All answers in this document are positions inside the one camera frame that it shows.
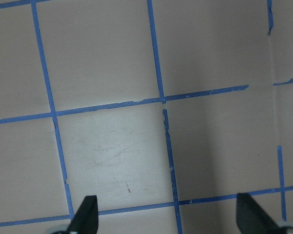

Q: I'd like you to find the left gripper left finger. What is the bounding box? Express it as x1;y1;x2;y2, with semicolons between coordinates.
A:
65;195;99;234

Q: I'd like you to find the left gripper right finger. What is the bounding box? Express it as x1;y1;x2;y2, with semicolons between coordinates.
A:
236;193;279;234

